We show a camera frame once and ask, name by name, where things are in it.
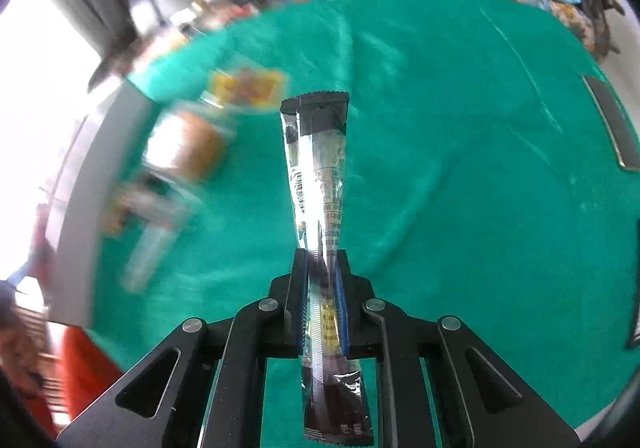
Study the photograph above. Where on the pale stick packet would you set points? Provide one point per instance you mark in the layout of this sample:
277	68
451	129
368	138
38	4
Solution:
150	258

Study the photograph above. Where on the dark smartphone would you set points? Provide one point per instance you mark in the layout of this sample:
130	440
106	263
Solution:
612	121

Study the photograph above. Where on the grey laptop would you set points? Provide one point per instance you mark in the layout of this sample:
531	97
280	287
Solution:
85	228

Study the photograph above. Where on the orange cloth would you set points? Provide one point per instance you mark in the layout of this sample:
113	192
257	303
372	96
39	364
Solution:
87	373

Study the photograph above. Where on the dark snack packet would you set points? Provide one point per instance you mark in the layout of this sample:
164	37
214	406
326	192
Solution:
150	203

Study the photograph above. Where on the brown handbag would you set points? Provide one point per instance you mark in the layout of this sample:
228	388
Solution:
600	13

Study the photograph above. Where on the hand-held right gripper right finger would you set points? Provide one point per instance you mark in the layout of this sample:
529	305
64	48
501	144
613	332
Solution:
342	313

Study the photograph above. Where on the silver black snack stick packet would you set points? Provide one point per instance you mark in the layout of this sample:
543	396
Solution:
320	168

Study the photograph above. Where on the bread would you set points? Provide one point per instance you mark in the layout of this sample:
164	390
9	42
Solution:
192	141

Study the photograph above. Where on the yellow snack packet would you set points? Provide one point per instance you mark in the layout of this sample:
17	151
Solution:
250	86

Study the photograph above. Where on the black device with silver edge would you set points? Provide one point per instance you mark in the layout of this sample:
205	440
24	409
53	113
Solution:
635	333

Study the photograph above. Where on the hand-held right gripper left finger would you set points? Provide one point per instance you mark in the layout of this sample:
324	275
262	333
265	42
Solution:
301	308

